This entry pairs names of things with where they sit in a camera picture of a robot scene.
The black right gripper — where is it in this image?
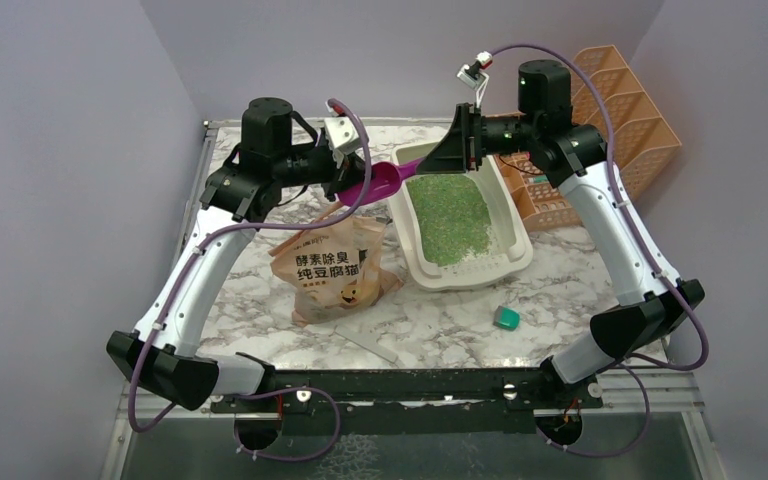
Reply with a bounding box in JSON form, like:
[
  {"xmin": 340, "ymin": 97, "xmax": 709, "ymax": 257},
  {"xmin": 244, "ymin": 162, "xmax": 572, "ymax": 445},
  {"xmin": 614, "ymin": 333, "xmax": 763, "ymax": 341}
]
[{"xmin": 415, "ymin": 103, "xmax": 538, "ymax": 176}]

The magenta plastic litter scoop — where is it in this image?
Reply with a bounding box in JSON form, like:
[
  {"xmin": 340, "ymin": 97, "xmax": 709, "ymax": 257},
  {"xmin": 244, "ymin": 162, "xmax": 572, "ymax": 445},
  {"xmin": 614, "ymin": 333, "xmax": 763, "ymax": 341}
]
[{"xmin": 337, "ymin": 158, "xmax": 423, "ymax": 206}]

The orange cat litter bag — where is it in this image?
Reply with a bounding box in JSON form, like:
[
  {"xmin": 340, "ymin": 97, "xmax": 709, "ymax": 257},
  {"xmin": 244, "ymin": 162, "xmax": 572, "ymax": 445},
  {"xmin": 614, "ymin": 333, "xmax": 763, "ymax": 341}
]
[{"xmin": 269, "ymin": 215, "xmax": 403, "ymax": 326}]

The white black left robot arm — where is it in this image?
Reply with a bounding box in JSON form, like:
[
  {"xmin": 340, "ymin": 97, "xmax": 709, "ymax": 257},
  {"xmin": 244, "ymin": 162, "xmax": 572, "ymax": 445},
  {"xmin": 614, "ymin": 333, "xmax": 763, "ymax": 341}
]
[{"xmin": 106, "ymin": 97, "xmax": 372, "ymax": 411}]

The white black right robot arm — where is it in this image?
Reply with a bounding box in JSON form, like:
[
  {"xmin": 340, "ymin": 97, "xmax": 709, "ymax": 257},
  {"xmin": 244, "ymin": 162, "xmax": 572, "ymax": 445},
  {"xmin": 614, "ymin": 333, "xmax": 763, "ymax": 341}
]
[{"xmin": 416, "ymin": 60, "xmax": 705, "ymax": 407}]

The green cat litter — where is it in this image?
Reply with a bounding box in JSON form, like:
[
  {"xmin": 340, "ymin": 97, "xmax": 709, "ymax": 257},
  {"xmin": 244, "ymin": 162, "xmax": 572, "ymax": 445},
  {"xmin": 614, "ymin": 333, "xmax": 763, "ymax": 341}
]
[{"xmin": 406, "ymin": 174, "xmax": 492, "ymax": 267}]

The white plastic litter box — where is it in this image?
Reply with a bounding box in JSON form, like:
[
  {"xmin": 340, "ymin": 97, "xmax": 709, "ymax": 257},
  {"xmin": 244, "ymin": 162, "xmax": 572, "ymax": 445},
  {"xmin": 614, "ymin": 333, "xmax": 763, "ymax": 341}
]
[{"xmin": 387, "ymin": 156, "xmax": 533, "ymax": 291}]

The small green box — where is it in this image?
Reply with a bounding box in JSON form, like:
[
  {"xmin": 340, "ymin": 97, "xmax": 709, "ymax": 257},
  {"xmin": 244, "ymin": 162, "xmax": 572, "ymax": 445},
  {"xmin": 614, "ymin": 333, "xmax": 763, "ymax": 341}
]
[{"xmin": 493, "ymin": 306, "xmax": 521, "ymax": 331}]

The orange mesh file organizer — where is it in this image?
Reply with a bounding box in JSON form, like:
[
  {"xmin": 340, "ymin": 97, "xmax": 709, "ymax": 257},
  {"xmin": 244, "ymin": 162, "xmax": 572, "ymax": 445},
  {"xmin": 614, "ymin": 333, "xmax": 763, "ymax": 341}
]
[{"xmin": 495, "ymin": 45, "xmax": 681, "ymax": 232}]

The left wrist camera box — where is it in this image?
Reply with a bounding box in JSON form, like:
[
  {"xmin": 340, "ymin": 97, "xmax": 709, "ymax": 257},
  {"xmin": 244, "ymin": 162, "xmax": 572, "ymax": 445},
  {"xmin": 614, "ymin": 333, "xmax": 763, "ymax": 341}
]
[{"xmin": 323, "ymin": 117, "xmax": 362, "ymax": 155}]

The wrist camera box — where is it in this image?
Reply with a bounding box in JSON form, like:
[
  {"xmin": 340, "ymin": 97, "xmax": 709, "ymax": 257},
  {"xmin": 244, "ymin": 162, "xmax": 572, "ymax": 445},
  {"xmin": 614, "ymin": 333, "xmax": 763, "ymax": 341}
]
[
  {"xmin": 456, "ymin": 51, "xmax": 493, "ymax": 91},
  {"xmin": 323, "ymin": 117, "xmax": 362, "ymax": 155}
]

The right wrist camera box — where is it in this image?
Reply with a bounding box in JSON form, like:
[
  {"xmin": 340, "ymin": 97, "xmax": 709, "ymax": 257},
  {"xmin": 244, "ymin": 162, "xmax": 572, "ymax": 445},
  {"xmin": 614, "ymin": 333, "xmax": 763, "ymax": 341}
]
[{"xmin": 456, "ymin": 51, "xmax": 493, "ymax": 91}]

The black metal base rail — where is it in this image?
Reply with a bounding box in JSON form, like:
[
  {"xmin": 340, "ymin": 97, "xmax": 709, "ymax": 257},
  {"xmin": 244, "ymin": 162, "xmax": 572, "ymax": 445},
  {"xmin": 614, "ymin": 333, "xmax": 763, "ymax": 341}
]
[{"xmin": 210, "ymin": 367, "xmax": 603, "ymax": 414}]

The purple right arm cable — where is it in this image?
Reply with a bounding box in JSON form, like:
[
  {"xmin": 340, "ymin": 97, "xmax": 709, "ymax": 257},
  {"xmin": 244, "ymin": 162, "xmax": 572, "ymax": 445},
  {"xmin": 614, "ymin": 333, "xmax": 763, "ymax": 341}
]
[{"xmin": 476, "ymin": 43, "xmax": 711, "ymax": 458}]

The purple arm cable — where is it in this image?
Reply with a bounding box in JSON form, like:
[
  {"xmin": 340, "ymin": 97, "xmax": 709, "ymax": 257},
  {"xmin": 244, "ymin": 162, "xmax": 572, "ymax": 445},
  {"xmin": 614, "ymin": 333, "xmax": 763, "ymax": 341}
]
[
  {"xmin": 476, "ymin": 43, "xmax": 711, "ymax": 458},
  {"xmin": 126, "ymin": 97, "xmax": 373, "ymax": 464}
]

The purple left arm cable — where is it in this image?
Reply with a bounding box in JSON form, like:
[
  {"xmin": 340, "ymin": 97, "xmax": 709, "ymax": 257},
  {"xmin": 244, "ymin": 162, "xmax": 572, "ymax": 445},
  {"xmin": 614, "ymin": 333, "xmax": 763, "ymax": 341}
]
[{"xmin": 126, "ymin": 97, "xmax": 373, "ymax": 464}]

